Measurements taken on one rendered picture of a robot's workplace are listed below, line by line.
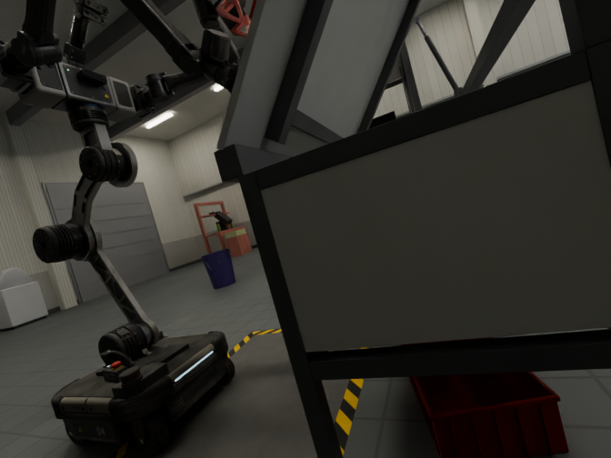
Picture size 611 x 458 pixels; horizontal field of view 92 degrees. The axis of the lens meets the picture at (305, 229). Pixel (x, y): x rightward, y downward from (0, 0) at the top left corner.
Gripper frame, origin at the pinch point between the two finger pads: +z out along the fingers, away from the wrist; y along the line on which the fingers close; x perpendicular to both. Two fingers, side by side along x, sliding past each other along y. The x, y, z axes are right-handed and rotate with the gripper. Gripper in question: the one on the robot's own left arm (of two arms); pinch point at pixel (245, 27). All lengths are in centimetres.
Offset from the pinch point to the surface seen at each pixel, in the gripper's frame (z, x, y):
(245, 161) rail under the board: 43, 21, -17
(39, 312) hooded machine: -310, 686, 439
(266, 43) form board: 29.3, 2.9, -21.5
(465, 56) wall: -216, -512, 762
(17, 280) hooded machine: -383, 658, 405
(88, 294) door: -360, 716, 598
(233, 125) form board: 36.6, 18.4, -20.1
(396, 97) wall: -276, -329, 805
